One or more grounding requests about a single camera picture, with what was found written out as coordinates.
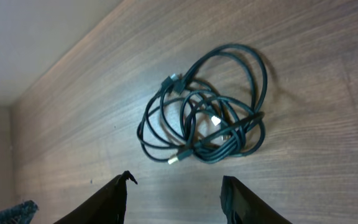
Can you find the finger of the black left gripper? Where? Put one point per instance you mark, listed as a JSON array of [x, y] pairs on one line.
[[22, 213]]

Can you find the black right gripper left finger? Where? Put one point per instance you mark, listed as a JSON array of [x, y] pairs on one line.
[[107, 205]]

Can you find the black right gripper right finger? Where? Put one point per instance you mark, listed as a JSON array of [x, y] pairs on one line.
[[241, 206]]

